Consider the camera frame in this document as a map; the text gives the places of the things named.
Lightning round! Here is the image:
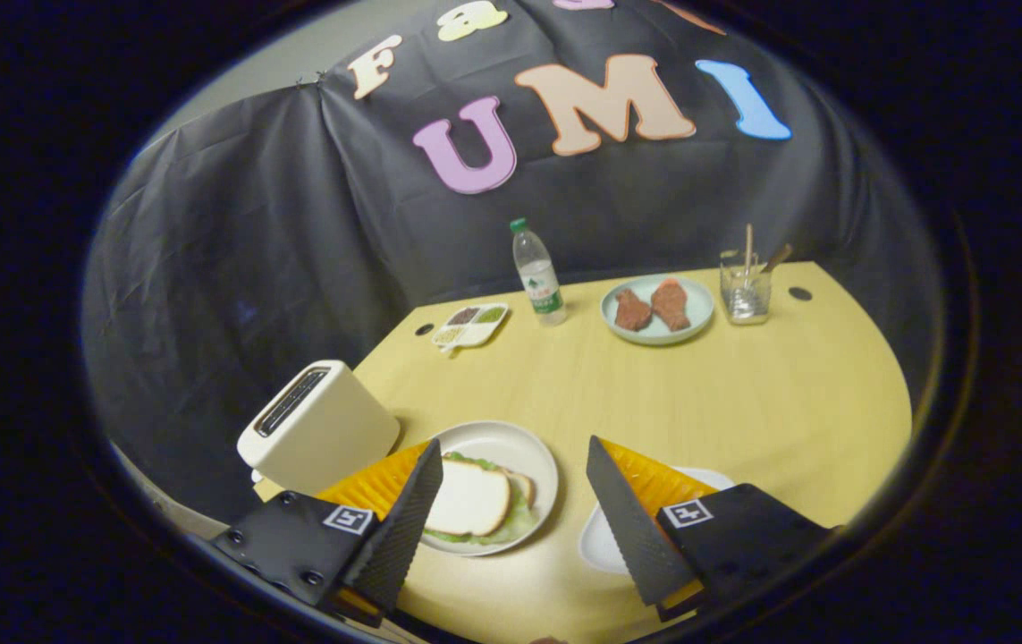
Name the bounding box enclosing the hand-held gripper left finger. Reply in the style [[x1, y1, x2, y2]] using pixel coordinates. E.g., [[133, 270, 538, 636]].
[[211, 437, 445, 628]]

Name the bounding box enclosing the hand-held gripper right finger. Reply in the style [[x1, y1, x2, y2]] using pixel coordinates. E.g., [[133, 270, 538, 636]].
[[585, 435, 834, 623]]

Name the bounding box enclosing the toasted bread slice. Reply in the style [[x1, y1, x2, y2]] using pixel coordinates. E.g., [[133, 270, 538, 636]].
[[426, 459, 512, 538]]

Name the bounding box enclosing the green lettuce leaf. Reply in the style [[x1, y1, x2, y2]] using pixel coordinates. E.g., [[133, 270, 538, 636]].
[[424, 451, 541, 547]]

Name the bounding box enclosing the oval white plate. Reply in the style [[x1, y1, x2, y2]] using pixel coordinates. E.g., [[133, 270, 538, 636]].
[[579, 466, 736, 576]]

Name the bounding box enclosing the white toaster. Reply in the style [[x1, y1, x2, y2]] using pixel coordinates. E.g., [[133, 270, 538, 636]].
[[237, 360, 402, 498]]

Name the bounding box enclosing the round white plate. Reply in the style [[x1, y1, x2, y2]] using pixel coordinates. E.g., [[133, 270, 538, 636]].
[[421, 420, 561, 558]]

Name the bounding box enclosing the brown fried meat piece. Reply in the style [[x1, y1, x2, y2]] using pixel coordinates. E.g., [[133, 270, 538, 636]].
[[650, 278, 693, 334], [614, 288, 655, 333]]

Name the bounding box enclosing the white divided bean tray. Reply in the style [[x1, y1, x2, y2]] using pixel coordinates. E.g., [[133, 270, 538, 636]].
[[432, 303, 511, 352]]

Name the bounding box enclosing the light blue plate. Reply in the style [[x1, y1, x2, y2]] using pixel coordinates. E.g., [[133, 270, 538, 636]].
[[600, 274, 716, 347]]

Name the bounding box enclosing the clear plastic water bottle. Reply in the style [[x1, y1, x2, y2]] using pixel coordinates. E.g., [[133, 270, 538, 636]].
[[511, 217, 569, 327]]

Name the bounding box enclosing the black backdrop cloth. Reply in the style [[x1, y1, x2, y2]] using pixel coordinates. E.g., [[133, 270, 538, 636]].
[[81, 0, 942, 524]]

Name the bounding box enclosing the metal wire utensil basket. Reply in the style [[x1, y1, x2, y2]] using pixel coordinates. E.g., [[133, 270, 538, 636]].
[[720, 250, 773, 326]]

